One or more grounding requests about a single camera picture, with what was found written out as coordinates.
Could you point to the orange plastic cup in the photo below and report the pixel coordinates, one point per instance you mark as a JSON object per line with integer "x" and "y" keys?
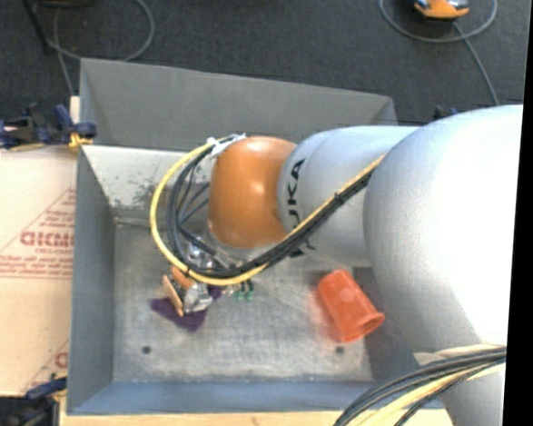
{"x": 348, "y": 306}

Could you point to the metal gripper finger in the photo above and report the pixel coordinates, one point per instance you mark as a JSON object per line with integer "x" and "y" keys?
{"x": 172, "y": 295}
{"x": 181, "y": 276}

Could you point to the brown cardboard board, red print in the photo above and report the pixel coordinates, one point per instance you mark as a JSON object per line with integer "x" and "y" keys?
{"x": 22, "y": 318}

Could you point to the grey metal bin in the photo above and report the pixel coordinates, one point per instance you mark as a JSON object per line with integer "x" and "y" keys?
{"x": 248, "y": 343}

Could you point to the purple flat cloth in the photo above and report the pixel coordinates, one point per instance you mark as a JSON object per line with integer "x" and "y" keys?
{"x": 190, "y": 320}

